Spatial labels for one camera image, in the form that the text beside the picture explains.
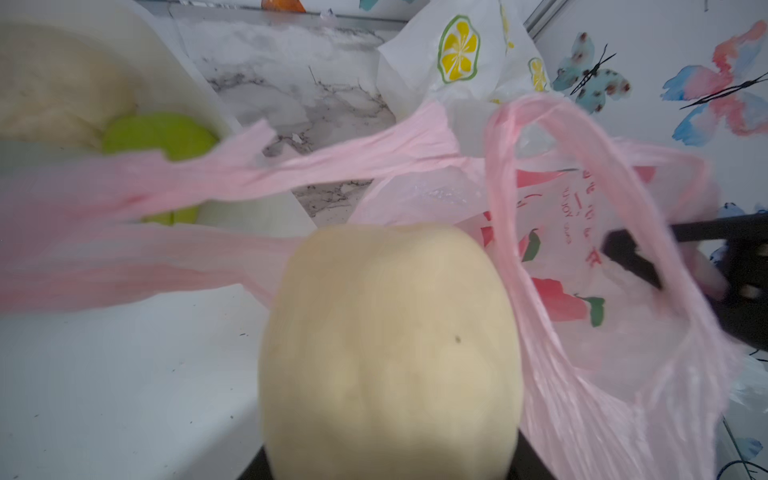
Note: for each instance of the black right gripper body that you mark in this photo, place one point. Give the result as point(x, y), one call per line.
point(742, 312)

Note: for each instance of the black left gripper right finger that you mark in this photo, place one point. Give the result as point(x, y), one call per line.
point(526, 464)

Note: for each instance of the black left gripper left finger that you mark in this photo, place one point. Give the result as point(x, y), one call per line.
point(258, 468)

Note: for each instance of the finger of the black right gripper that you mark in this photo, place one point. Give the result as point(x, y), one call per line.
point(748, 228)
point(623, 250)

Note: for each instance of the pink apple print plastic bag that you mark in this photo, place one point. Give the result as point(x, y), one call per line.
point(621, 380)

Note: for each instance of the white rectangular fruit tray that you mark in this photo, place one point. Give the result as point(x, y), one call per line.
point(160, 389)

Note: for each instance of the white lemon print plastic bag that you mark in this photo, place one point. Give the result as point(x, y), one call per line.
point(469, 56)

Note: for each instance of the dark green pear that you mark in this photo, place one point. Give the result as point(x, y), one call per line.
point(178, 137)

